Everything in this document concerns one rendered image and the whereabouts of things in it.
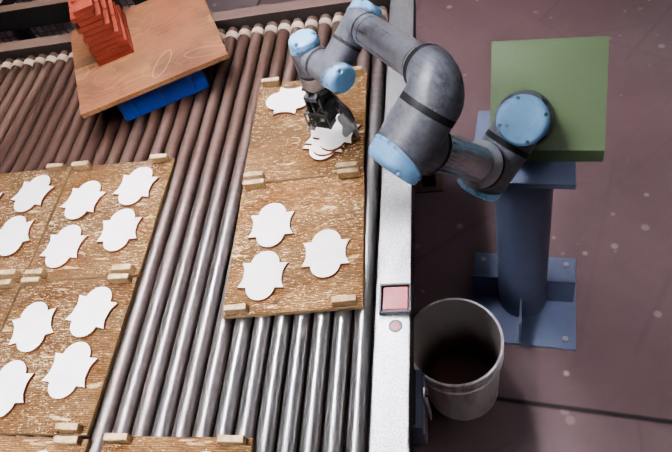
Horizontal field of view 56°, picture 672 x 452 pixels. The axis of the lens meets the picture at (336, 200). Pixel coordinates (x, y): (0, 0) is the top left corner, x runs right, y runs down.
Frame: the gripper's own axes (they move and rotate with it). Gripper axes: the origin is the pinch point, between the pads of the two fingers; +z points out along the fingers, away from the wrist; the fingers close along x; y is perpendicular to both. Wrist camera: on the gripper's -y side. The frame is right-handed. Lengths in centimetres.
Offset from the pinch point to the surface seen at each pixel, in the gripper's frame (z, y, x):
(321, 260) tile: 1.7, 40.4, 12.4
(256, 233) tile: 1.7, 37.2, -8.1
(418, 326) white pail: 64, 23, 24
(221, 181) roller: 4.5, 21.7, -29.2
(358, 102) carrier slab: 2.7, -14.5, 0.5
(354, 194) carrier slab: 2.7, 18.5, 12.4
